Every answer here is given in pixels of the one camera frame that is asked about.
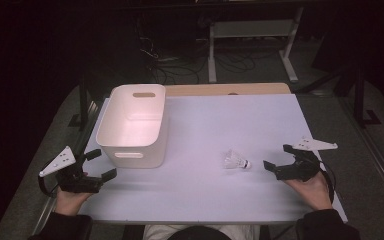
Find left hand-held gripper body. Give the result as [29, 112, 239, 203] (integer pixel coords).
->
[38, 145, 103, 194]

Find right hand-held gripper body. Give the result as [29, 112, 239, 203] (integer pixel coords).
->
[275, 136, 339, 182]

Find white feather shuttlecock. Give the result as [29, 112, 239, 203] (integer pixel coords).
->
[222, 149, 253, 171]

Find white plastic storage bin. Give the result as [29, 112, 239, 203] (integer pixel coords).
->
[95, 83, 168, 170]

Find person's left hand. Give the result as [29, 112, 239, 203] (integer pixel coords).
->
[54, 186, 95, 217]

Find person's right hand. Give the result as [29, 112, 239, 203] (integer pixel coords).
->
[284, 171, 334, 212]

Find black metal stand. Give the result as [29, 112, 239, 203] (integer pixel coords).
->
[67, 74, 92, 132]
[352, 64, 383, 130]

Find white table board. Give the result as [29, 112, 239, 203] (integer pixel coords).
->
[77, 93, 348, 225]

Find wooden table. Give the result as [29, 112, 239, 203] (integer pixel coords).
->
[164, 82, 293, 98]

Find person's torso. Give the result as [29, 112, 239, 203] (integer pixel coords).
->
[142, 223, 262, 240]

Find right hand-held gripper cable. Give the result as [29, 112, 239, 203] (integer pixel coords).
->
[317, 160, 336, 205]

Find hand-held gripper cable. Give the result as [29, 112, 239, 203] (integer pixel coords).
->
[37, 174, 60, 198]
[317, 160, 336, 205]

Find left hand-held gripper cable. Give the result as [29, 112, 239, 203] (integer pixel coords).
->
[37, 174, 60, 198]

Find aluminium floor rail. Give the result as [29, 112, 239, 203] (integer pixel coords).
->
[339, 95, 384, 209]

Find black floor cables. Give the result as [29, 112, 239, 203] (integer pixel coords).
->
[135, 16, 281, 86]

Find white metal desk frame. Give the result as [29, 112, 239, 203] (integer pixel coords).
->
[207, 5, 305, 85]

